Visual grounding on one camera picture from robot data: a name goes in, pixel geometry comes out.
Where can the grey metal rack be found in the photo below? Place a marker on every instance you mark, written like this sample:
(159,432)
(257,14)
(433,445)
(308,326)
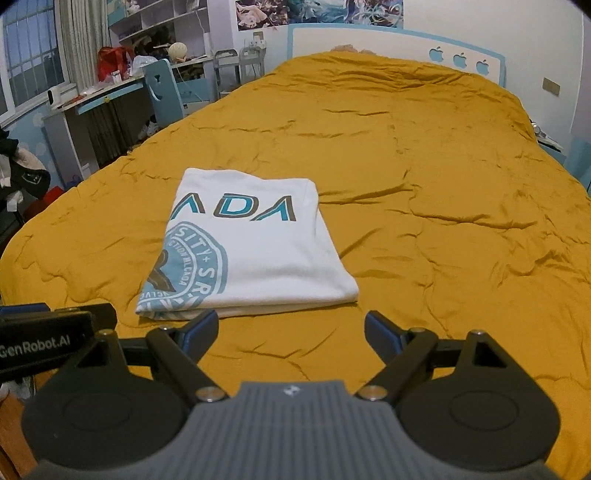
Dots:
(233,69)

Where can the teal desk chair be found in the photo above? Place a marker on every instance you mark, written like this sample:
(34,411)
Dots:
(164,94)

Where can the beige curtain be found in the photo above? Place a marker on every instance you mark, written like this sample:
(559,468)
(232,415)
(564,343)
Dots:
(83,31)

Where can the window with blue panes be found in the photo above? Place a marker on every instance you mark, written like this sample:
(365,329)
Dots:
(31,49)

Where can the white blue headboard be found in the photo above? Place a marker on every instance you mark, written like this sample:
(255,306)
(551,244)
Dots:
(307,39)

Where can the teal bedside table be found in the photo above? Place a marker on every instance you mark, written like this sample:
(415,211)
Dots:
(576,161)

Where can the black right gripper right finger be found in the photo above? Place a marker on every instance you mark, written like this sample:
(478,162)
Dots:
(411,356)

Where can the beige wall switch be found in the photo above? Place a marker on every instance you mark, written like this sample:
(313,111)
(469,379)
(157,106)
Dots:
(551,87)

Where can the mustard yellow bed quilt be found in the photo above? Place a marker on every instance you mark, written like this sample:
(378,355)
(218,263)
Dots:
(435,192)

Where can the anime wall posters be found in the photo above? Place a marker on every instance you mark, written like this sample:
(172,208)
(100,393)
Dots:
(257,14)

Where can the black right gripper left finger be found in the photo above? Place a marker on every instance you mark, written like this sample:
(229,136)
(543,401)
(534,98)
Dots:
(171,353)

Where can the cream round ball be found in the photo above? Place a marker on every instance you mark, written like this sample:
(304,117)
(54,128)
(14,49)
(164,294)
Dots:
(177,52)

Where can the pile of dark clothes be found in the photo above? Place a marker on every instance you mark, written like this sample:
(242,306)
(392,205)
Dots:
(21,172)

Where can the lilac wall shelf unit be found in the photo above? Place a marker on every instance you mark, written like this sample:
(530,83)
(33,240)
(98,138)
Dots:
(203,26)

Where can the small white camera device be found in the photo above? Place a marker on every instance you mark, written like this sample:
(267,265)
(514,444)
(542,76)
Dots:
(54,97)

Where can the red bag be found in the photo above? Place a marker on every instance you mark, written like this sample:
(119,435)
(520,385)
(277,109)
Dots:
(112,59)

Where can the white t-shirt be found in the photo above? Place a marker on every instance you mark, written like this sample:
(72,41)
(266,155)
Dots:
(241,245)

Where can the white blue desk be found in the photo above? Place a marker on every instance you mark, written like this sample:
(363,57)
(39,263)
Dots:
(104,123)

